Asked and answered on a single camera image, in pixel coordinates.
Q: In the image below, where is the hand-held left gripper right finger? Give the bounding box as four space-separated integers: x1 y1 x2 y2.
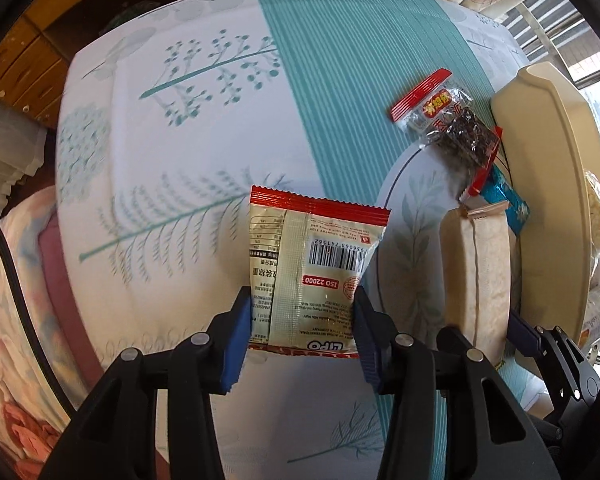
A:
352 285 563 480

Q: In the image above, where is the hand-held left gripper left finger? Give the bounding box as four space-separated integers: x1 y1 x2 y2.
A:
40 285 255 480

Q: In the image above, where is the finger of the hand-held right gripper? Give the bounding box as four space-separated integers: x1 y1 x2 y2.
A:
507 307 600 409

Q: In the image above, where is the beige long snack packet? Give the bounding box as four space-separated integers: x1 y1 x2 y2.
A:
439 200 512 366

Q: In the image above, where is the small cream red-edged packet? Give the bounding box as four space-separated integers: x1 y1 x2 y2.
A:
247 185 392 361

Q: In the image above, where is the white plastic storage bin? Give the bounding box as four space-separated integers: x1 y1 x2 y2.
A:
490 62 600 381

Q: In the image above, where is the blue snack packet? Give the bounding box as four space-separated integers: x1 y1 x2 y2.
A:
480 165 531 236

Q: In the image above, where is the red-top clear dark snack packet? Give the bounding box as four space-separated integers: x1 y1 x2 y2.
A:
390 69 503 198

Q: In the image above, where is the pastel fleece blanket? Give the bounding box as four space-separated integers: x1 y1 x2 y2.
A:
0 185 101 461

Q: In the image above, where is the metal window grille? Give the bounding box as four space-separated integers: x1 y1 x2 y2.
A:
510 0 600 161

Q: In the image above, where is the wooden desk with drawers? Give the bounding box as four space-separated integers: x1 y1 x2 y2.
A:
0 0 321 126

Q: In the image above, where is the black cable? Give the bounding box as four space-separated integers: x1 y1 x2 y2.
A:
0 200 78 416

